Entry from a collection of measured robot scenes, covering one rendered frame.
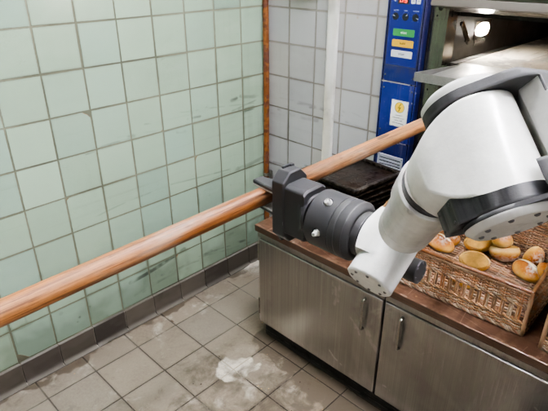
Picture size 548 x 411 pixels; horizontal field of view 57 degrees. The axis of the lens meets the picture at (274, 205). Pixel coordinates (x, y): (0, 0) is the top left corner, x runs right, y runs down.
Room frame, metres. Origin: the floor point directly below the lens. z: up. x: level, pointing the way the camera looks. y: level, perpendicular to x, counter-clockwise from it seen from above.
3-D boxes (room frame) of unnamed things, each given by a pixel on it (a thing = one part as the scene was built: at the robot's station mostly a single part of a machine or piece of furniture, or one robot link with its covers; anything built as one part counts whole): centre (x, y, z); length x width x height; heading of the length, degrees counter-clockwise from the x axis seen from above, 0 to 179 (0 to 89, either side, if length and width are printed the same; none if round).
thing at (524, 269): (1.39, -0.82, 0.62); 0.10 x 0.07 x 0.05; 21
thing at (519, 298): (1.46, -0.65, 0.72); 0.56 x 0.49 x 0.28; 47
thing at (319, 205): (0.68, -0.06, 1.19); 0.12 x 0.10 x 0.13; 46
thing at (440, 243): (1.56, -0.60, 0.62); 0.10 x 0.07 x 0.05; 39
